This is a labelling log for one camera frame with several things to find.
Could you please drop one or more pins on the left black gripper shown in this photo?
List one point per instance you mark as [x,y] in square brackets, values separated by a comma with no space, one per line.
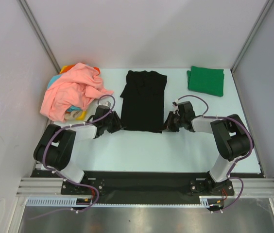
[117,122]

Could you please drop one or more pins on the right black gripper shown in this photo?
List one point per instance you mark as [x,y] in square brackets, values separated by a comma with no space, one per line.
[173,121]

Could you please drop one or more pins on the black t-shirt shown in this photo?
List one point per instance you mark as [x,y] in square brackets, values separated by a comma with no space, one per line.
[143,101]

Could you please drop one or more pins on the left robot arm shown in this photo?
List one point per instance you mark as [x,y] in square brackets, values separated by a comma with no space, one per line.
[55,147]

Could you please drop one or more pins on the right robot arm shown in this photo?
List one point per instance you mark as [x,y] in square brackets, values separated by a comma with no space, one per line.
[233,141]

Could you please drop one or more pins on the beige t-shirt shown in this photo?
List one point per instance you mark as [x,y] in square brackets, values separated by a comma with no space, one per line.
[72,115]

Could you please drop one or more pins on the pink t-shirt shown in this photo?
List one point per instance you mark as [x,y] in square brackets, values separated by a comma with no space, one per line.
[79,86]

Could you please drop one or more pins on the folded green t-shirt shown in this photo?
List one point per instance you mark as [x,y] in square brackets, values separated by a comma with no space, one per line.
[206,80]

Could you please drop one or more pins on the light blue t-shirt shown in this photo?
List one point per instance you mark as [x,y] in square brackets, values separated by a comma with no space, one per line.
[54,79]

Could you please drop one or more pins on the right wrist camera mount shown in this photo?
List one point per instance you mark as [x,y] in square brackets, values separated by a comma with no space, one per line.
[175,106]

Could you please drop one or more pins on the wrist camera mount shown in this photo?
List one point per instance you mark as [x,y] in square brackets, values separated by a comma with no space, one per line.
[104,103]
[175,106]

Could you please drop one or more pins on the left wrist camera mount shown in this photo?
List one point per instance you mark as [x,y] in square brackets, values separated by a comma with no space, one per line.
[104,103]

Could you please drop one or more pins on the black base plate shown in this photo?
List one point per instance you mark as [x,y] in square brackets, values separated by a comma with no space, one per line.
[151,188]

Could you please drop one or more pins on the aluminium front rail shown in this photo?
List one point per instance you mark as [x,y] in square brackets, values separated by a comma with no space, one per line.
[55,187]

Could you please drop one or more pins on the left aluminium frame post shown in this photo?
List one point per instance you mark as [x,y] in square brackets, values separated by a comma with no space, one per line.
[38,32]

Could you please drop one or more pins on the aluminium frame post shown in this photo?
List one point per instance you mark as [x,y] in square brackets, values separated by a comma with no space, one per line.
[38,32]
[260,19]

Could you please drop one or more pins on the right aluminium frame post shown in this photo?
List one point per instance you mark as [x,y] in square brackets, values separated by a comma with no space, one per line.
[260,19]

